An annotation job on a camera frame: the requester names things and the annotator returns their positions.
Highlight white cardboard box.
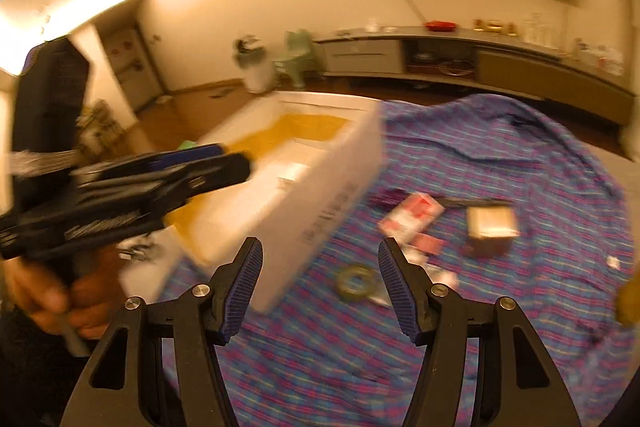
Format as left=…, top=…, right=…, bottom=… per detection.
left=120, top=89, right=386, bottom=315

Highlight person's left hand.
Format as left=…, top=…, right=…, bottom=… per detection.
left=2, top=252, right=126, bottom=340

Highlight red white packet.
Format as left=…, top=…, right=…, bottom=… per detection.
left=377, top=193, right=445, bottom=240

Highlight clear glass cups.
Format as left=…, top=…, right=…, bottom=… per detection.
left=520, top=12, right=561, bottom=48

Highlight gold ornaments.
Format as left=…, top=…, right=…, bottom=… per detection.
left=472, top=19, right=518, bottom=36

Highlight white bin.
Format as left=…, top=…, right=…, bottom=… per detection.
left=235, top=47, right=273, bottom=95

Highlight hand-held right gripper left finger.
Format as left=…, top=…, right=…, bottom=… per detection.
left=60, top=237, right=264, bottom=427

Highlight white printed boxes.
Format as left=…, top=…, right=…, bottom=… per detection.
left=575, top=39, right=628, bottom=75

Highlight green plastic chair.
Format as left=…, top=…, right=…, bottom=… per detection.
left=272, top=29, right=321, bottom=90

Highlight gold metal box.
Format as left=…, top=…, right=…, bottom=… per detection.
left=460, top=204, right=521, bottom=260

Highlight blue pink plaid cloth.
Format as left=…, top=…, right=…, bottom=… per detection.
left=160, top=94, right=636, bottom=427

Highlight grey low cabinet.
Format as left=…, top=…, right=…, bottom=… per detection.
left=312, top=24, right=638, bottom=128

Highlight wooden dining table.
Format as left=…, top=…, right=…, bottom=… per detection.
left=75, top=99, right=126, bottom=158

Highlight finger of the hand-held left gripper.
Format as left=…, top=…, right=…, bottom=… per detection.
left=80, top=151, right=252, bottom=220
left=72, top=143, right=227, bottom=188

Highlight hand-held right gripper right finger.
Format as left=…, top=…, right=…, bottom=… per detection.
left=377, top=237, right=583, bottom=427

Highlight tape roll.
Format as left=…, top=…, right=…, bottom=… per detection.
left=334, top=264, right=383, bottom=305

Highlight beige wardrobe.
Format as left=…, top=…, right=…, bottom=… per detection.
left=100, top=24, right=163, bottom=112

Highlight small red packet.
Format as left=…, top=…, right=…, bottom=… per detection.
left=412, top=234, right=446, bottom=258

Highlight black marker pen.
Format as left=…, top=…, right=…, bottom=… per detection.
left=440, top=196, right=513, bottom=208

